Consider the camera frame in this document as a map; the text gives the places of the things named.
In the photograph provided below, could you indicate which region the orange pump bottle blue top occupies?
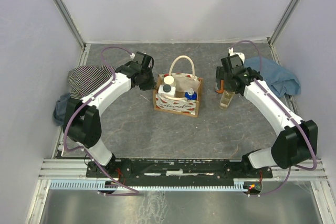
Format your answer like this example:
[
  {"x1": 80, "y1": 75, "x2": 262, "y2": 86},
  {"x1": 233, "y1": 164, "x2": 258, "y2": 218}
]
[{"x1": 215, "y1": 80, "x2": 225, "y2": 93}]

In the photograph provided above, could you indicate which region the clear amber liquid bottle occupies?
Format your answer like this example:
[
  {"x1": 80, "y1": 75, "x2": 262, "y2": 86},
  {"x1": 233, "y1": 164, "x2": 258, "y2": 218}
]
[{"x1": 219, "y1": 90, "x2": 235, "y2": 110}]

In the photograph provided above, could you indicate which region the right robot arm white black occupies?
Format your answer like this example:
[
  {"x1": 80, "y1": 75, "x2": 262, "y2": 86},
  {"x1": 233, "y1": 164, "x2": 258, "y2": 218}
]
[{"x1": 216, "y1": 52, "x2": 318, "y2": 170}]

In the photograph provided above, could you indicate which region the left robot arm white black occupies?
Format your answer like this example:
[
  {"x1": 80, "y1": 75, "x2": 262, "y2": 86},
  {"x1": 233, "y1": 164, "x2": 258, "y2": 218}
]
[{"x1": 63, "y1": 52, "x2": 156, "y2": 166}]

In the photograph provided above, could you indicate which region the pale green bottle cream cap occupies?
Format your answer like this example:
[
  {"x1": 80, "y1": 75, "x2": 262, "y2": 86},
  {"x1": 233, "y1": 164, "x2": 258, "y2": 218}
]
[{"x1": 163, "y1": 76, "x2": 176, "y2": 87}]

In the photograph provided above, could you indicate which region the white bottle dark grey cap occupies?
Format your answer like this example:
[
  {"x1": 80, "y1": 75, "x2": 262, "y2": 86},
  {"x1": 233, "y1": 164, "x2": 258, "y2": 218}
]
[{"x1": 158, "y1": 84, "x2": 176, "y2": 98}]

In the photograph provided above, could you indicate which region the blue pump bottle front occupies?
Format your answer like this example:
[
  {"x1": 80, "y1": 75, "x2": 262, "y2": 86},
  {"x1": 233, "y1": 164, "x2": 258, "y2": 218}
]
[{"x1": 184, "y1": 88, "x2": 197, "y2": 101}]

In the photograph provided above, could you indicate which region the blue cloth right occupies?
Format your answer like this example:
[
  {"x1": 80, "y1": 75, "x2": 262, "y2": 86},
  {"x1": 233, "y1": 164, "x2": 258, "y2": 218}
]
[{"x1": 244, "y1": 57, "x2": 301, "y2": 98}]

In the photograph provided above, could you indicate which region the striped black white cloth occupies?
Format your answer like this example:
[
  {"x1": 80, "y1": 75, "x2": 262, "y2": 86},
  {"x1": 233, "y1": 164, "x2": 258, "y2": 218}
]
[{"x1": 68, "y1": 65, "x2": 112, "y2": 99}]

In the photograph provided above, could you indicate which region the dark blue cloth left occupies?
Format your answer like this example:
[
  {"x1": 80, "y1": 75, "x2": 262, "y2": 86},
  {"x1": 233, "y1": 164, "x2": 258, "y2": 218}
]
[{"x1": 52, "y1": 93, "x2": 70, "y2": 126}]

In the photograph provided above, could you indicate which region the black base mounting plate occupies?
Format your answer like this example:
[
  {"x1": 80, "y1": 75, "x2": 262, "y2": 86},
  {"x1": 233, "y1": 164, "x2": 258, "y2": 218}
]
[{"x1": 86, "y1": 157, "x2": 274, "y2": 187}]

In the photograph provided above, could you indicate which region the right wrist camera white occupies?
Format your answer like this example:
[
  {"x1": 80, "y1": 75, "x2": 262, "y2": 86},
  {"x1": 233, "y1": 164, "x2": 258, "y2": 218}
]
[{"x1": 228, "y1": 47, "x2": 245, "y2": 62}]

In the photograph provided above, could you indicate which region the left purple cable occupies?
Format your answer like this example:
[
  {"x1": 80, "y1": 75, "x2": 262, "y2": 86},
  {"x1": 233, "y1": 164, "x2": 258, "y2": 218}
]
[{"x1": 61, "y1": 46, "x2": 140, "y2": 197}]

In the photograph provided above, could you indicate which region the right aluminium corner post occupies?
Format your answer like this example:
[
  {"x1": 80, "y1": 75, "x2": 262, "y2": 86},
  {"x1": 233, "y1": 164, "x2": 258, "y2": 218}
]
[{"x1": 268, "y1": 0, "x2": 300, "y2": 46}]

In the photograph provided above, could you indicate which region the aluminium corner post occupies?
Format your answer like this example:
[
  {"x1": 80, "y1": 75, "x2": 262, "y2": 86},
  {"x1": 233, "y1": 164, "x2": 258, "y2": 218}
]
[
  {"x1": 268, "y1": 0, "x2": 300, "y2": 46},
  {"x1": 53, "y1": 0, "x2": 86, "y2": 48}
]

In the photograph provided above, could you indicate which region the light blue cable duct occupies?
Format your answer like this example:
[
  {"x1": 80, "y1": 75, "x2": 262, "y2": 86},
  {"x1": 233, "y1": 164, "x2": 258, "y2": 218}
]
[{"x1": 49, "y1": 179, "x2": 250, "y2": 190}]

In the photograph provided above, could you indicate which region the aluminium frame rail front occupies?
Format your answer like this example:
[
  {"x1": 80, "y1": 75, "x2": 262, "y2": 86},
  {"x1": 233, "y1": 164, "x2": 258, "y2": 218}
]
[{"x1": 39, "y1": 158, "x2": 328, "y2": 182}]

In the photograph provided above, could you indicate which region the left aluminium corner post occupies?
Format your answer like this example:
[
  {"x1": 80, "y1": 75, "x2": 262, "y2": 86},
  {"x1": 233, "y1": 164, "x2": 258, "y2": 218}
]
[{"x1": 53, "y1": 0, "x2": 86, "y2": 48}]

